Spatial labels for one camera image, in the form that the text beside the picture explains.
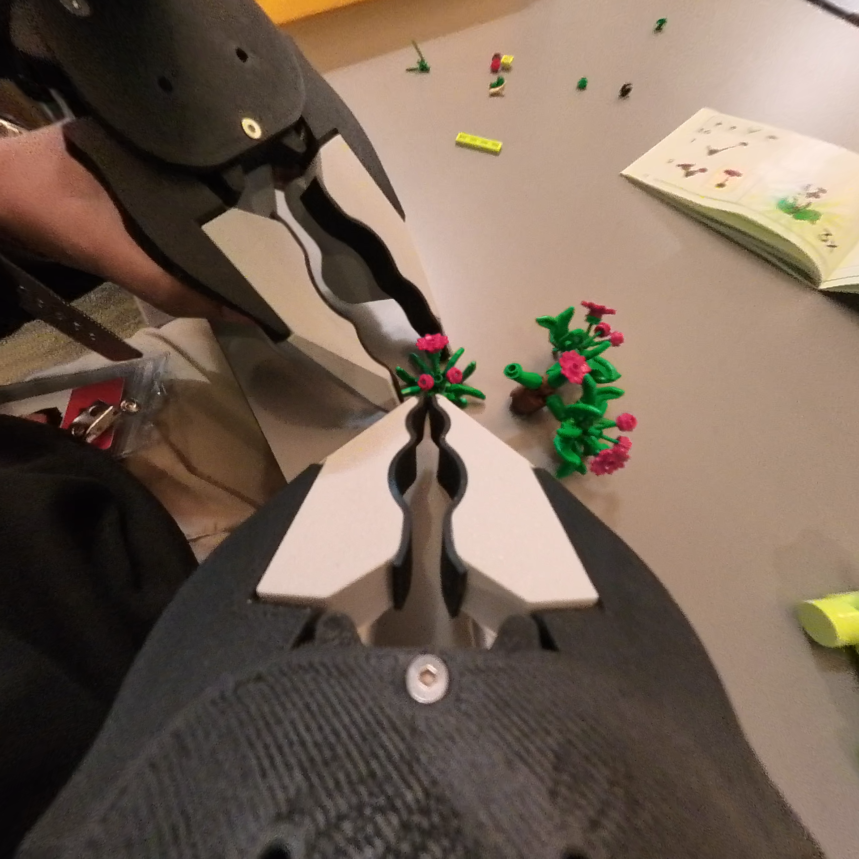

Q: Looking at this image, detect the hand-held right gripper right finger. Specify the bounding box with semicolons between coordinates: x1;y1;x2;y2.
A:
429;397;600;617

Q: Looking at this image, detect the open instruction booklet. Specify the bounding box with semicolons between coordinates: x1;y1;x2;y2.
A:
621;107;859;294

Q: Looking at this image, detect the toy flower plant brown base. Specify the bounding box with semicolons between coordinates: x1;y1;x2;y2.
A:
503;300;638;479

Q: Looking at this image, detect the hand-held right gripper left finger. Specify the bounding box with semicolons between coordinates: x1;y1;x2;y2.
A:
255;396;434;613

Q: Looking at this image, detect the person's left hand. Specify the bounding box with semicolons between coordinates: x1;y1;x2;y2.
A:
0;123;256;330

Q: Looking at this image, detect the yellow plastic bin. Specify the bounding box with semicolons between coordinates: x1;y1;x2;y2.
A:
257;0;397;26

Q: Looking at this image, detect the clear bag with red card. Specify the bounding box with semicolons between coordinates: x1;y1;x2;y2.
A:
0;352;170;460

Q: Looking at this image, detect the lime green toy planter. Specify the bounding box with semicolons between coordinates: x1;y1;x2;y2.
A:
797;591;859;662

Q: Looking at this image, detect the small toy flower sprig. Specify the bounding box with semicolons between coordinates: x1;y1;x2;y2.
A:
395;332;487;407

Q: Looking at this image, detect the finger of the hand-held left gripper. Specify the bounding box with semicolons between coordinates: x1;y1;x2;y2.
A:
201;190;420;404
298;133;445;336

